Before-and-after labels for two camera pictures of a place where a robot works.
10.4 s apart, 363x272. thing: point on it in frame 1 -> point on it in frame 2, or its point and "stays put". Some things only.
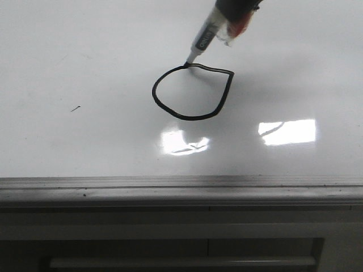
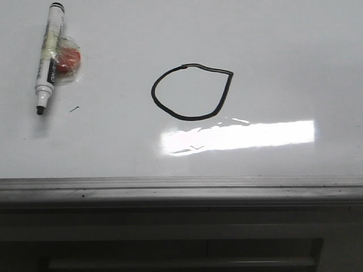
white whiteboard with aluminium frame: x=98 y=107 stays put
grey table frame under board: x=182 y=238 stays put
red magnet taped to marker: x=236 y=26 -> x=69 y=59
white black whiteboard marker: x=216 y=20 -> x=45 y=85
